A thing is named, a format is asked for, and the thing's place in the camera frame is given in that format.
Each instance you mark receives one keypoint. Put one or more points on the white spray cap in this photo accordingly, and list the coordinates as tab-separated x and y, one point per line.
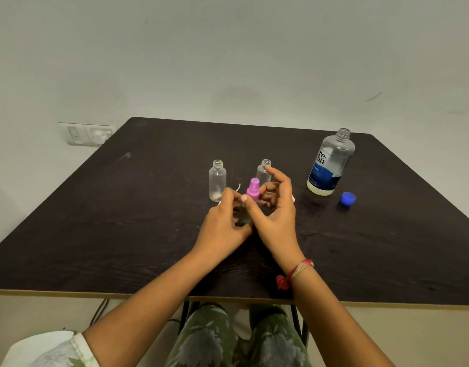
219	203

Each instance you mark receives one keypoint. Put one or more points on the purple spray cap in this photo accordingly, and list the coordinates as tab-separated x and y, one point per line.
253	190

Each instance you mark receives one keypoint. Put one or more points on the green floral left sleeve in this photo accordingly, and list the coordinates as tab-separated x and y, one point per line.
50	351

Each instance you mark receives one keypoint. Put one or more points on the green floral trousers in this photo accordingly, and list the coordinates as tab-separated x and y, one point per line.
207	340

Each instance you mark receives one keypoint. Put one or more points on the person's right forearm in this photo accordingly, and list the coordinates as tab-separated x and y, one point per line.
334	324

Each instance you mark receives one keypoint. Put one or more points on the red thread wristband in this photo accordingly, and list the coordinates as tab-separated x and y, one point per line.
282	282

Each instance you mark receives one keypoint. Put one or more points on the person's left hand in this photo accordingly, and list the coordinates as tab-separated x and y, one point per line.
219	233

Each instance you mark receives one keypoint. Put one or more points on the person's left forearm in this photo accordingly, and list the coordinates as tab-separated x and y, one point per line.
150	313

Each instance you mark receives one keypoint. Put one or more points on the black table leg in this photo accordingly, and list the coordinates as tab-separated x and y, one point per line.
184	315
304	332

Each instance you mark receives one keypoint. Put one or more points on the white plug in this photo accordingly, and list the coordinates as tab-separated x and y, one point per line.
101	135

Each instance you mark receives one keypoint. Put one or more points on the white wall socket panel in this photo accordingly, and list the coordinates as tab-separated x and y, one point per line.
75	134

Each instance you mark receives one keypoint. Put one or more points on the person's right hand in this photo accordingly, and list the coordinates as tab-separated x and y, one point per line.
280	233

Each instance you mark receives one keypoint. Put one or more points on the small round bottle purple print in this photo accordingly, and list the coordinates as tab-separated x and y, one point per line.
242	217

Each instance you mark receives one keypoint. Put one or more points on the blue screw cap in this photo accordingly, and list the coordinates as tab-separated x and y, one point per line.
348	199

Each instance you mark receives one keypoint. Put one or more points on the small clear bottle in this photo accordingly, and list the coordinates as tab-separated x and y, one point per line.
217	183
263	172

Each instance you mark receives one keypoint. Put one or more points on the large clear bottle blue label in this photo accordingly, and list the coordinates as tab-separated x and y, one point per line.
328	168

